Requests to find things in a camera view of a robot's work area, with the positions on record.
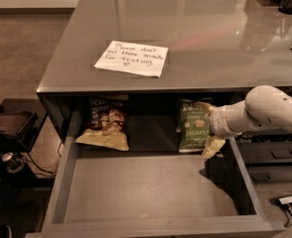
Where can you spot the dark brown chip bag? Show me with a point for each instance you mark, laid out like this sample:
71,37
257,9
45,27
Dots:
105,125

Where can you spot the grey open top drawer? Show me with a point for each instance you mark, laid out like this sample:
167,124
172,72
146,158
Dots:
101,194

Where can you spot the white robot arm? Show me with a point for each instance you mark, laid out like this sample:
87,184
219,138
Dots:
264,108

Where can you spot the white handwritten paper note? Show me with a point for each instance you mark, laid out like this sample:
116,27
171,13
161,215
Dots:
133,58

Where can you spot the green jalapeno chip bag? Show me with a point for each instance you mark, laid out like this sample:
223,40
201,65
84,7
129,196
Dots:
193,126

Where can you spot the grey counter cabinet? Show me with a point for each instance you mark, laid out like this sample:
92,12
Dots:
216,45

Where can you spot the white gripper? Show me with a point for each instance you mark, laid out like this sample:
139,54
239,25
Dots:
218,123

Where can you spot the grey lower side drawers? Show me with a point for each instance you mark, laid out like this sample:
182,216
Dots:
267,157

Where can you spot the round metal chair base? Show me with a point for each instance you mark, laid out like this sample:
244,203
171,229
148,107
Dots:
13,163

